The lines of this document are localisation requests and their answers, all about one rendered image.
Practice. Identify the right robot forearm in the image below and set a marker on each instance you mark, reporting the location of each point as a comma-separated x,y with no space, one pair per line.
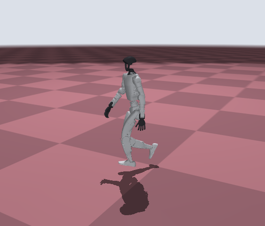
116,98

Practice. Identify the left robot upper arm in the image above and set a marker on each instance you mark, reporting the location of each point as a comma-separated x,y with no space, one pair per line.
137,82

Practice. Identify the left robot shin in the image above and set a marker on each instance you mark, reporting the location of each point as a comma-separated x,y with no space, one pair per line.
127,147

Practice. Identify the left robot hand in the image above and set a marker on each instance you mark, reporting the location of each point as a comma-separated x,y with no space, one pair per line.
141,123

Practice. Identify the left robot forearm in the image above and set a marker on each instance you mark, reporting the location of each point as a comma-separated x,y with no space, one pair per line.
142,106

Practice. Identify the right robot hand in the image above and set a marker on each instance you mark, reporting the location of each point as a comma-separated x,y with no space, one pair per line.
108,110

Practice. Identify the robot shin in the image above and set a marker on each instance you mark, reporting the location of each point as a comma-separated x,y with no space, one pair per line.
127,147
141,144

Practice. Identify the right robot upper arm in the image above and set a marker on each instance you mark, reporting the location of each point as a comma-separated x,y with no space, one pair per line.
122,89

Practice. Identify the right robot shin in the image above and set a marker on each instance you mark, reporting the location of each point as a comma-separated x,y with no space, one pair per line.
141,144

